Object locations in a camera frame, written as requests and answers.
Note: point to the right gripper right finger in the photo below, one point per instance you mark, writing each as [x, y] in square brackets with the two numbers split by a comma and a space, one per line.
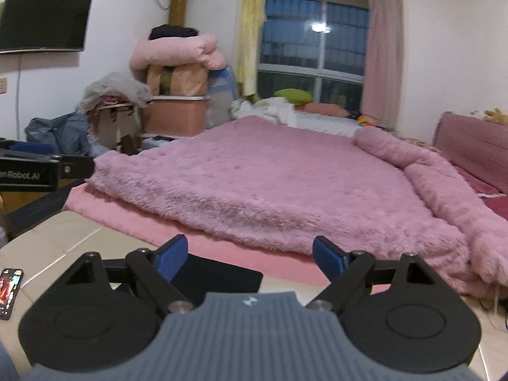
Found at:
[330, 259]

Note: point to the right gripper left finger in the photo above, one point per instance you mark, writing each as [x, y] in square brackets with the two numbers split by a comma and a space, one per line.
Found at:
[170, 257]

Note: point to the black pants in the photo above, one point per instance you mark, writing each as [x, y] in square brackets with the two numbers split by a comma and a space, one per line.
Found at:
[199, 276]

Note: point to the pink bed sheet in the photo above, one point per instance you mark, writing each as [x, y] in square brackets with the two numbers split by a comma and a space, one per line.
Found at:
[129, 220]

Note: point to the blue-grey bag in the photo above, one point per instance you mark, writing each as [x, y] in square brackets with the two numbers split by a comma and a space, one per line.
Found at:
[66, 134]

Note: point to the cream leather bed footboard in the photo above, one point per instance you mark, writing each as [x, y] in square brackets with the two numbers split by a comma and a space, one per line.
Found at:
[43, 253]

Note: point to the fluffy purple-pink blanket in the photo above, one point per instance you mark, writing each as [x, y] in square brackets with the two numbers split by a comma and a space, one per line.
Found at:
[274, 187]

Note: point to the smartphone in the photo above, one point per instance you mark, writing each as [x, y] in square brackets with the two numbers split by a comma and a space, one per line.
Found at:
[10, 284]

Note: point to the grey cloth pile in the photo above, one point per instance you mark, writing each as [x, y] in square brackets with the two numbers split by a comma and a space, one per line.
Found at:
[115, 84]

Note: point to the white bedding pile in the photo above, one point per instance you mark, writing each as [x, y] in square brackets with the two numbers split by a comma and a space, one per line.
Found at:
[279, 111]

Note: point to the green pillow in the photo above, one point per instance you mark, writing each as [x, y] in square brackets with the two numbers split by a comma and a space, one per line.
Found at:
[295, 96]

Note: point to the orange-brown folded quilt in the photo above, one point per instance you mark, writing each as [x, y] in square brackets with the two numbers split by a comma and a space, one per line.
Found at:
[188, 80]

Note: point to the purple headboard cover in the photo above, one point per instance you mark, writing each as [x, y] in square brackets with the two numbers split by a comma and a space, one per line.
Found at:
[476, 146]

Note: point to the pink rolled quilt on stack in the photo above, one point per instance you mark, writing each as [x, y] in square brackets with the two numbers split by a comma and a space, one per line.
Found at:
[175, 51]

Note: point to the window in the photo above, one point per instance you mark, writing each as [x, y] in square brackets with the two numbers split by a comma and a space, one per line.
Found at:
[315, 46]

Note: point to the stuffed toy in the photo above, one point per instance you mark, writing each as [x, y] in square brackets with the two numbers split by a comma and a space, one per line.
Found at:
[496, 116]

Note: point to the pink curtain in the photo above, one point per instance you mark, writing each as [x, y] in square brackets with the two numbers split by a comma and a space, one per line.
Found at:
[384, 62]

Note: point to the yellow curtain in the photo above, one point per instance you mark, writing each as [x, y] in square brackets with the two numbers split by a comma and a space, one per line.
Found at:
[251, 25]

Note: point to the wall mounted television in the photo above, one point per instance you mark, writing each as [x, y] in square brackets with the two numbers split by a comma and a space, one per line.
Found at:
[29, 26]

